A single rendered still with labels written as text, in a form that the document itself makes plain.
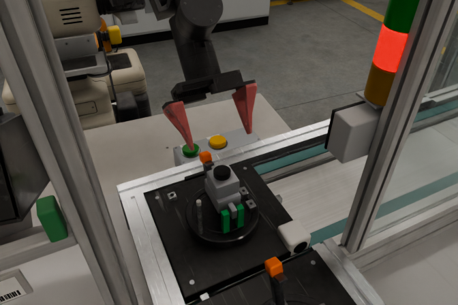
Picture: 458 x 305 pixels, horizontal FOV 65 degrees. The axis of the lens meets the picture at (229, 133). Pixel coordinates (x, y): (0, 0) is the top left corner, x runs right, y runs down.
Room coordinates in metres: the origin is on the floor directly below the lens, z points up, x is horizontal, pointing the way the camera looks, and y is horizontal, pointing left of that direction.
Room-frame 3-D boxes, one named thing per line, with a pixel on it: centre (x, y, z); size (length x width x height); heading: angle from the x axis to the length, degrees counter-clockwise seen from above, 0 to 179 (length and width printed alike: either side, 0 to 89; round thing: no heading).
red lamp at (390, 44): (0.42, -0.21, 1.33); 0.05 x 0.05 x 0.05
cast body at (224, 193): (0.43, 0.01, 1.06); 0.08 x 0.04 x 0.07; 25
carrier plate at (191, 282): (0.44, 0.01, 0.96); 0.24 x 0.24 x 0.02; 25
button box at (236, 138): (0.67, 0.03, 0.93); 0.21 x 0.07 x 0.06; 115
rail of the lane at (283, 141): (0.70, -0.17, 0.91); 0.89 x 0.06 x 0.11; 115
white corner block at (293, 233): (0.39, -0.12, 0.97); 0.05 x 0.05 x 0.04; 25
